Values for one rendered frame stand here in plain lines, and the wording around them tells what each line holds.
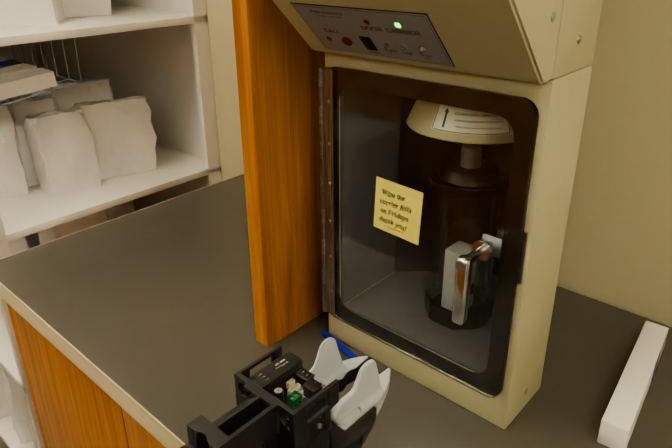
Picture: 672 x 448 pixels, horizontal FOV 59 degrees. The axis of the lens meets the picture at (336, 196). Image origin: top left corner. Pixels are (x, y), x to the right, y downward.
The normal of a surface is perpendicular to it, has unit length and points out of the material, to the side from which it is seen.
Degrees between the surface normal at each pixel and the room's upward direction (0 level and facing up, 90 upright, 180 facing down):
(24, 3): 99
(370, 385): 90
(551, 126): 90
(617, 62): 90
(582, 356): 0
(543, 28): 90
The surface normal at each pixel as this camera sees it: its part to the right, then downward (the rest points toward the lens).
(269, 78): 0.75, 0.25
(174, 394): 0.00, -0.92
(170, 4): -0.66, 0.29
